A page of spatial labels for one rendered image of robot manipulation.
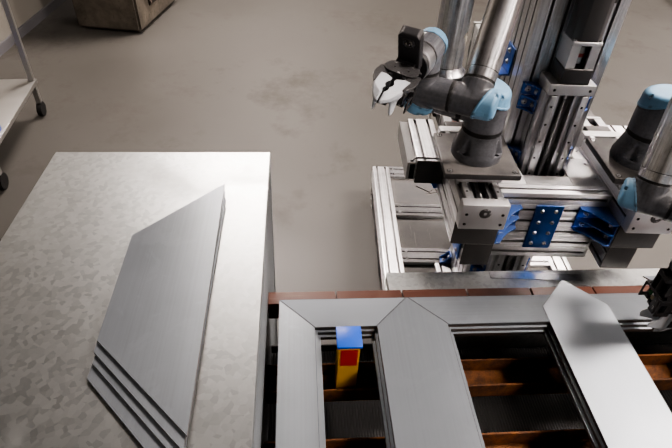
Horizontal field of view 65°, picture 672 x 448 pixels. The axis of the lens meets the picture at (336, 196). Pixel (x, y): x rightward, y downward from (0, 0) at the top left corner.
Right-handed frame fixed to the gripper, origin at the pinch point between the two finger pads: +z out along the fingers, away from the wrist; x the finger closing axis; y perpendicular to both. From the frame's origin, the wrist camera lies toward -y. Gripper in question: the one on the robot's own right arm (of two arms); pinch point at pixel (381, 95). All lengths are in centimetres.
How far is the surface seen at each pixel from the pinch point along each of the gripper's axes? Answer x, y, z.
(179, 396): 8, 40, 50
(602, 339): -66, 52, -19
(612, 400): -69, 52, -2
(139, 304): 28, 42, 37
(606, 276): -72, 69, -62
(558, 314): -55, 54, -22
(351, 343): -11, 56, 14
